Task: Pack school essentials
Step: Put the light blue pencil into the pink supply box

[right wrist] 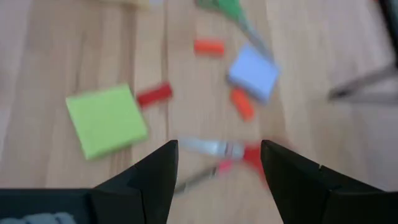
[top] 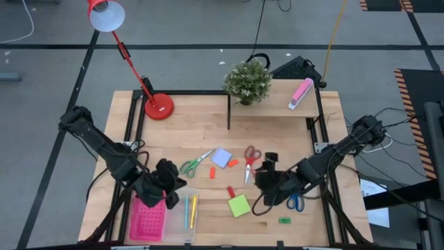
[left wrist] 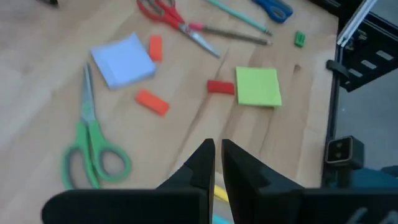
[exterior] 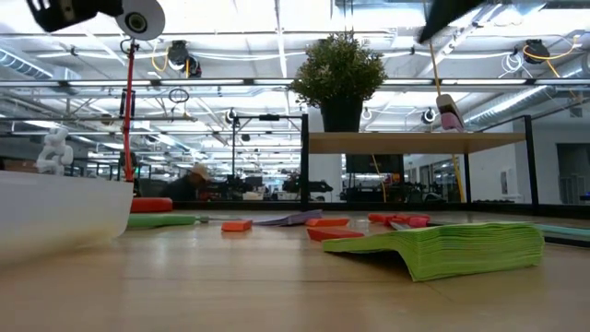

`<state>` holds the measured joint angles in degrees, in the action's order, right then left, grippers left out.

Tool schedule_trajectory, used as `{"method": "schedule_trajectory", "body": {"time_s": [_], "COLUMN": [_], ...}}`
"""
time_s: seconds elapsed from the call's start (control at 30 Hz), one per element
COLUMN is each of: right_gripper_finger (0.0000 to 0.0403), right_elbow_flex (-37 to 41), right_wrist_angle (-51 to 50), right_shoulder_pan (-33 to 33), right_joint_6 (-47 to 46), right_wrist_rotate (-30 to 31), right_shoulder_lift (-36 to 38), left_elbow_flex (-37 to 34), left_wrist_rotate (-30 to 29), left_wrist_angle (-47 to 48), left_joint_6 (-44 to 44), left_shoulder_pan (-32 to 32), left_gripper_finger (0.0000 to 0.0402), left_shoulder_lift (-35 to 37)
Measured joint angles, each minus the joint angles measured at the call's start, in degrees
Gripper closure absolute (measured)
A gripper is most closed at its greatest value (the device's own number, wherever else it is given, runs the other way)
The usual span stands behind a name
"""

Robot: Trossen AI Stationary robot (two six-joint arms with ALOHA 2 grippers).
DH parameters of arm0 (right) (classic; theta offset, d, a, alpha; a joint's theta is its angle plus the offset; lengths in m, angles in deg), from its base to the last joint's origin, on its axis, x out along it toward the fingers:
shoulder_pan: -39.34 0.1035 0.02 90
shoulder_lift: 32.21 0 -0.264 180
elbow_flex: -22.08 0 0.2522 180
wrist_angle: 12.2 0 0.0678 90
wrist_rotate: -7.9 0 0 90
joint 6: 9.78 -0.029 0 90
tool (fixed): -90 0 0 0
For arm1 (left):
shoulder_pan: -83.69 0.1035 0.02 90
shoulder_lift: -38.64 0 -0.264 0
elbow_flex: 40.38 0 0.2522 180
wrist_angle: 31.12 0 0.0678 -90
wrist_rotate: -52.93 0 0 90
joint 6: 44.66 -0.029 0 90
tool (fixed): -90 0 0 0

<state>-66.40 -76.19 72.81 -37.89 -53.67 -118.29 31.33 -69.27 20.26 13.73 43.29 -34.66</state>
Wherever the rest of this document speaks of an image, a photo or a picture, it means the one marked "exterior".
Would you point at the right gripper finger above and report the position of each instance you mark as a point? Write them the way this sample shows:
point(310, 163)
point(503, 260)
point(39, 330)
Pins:
point(444, 16)

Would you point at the clear pencil box pink lid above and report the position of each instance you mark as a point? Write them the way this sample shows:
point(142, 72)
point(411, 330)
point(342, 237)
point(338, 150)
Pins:
point(55, 216)

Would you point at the green sticky note pad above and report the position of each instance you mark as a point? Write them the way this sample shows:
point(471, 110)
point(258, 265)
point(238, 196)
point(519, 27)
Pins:
point(461, 249)

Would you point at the orange eraser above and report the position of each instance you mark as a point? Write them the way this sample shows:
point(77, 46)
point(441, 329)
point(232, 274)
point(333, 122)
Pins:
point(237, 226)
point(328, 222)

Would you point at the red eraser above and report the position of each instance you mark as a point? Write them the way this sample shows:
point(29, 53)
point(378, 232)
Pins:
point(334, 233)

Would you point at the purple sticky note pad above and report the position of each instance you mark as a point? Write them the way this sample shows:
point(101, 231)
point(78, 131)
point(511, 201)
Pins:
point(295, 218)

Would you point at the red desk lamp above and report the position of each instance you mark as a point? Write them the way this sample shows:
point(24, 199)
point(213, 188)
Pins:
point(140, 20)

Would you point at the pink and white stapler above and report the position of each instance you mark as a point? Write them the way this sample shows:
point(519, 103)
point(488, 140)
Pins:
point(449, 115)

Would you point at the green potted plant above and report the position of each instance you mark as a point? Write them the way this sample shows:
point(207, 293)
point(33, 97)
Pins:
point(338, 69)

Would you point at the wooden shelf with black legs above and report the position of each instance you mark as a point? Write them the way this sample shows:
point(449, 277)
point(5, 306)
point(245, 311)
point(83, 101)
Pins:
point(405, 143)

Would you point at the white robot figure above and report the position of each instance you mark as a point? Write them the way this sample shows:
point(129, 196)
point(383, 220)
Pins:
point(54, 154)

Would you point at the person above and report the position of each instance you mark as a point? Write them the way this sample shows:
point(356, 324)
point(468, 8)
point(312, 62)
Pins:
point(184, 189)

